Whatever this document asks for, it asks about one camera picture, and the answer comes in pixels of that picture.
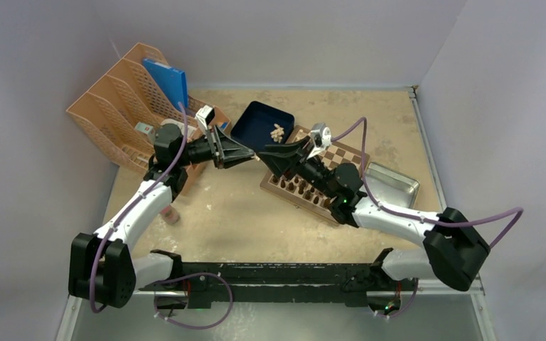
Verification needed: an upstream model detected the small grey box in organizer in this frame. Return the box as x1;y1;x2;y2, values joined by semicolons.
134;122;156;144

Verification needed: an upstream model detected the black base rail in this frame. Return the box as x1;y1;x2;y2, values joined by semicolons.
144;262;415;309

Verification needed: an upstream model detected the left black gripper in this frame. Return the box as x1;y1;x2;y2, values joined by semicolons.
176;124;253;170

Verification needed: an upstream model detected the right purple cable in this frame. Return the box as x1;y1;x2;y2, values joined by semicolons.
330;117;525;320

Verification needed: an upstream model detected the orange plastic file organizer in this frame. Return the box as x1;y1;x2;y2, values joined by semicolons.
66;43;232;196

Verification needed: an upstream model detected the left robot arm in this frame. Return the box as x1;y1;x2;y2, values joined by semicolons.
68;124;255;313

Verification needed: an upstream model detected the aluminium frame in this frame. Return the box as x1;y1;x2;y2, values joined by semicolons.
56;273;498;341

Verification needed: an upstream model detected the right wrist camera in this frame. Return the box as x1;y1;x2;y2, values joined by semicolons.
309;122;332;158

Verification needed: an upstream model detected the pink capped bottle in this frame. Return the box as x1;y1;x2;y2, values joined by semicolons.
159;206;180;225

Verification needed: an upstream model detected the blue folder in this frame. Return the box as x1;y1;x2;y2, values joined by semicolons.
141;58;188;110

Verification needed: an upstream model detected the wooden chess board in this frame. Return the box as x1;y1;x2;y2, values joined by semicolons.
259;125;373;227

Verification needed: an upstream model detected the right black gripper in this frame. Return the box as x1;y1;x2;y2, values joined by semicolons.
258;136;338;200

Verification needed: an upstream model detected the dark blue tray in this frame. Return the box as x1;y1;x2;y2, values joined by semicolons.
230;101;295;151

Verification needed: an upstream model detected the row of dark chess pieces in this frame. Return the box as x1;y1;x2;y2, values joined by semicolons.
260;172;331;216

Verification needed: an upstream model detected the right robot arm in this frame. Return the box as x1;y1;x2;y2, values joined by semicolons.
257;138;491;291

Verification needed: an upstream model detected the pile of light chess pieces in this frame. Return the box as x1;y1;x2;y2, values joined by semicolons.
269;124;285;144

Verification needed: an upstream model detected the metal tin box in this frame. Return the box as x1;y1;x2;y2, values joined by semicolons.
365;162;420;208

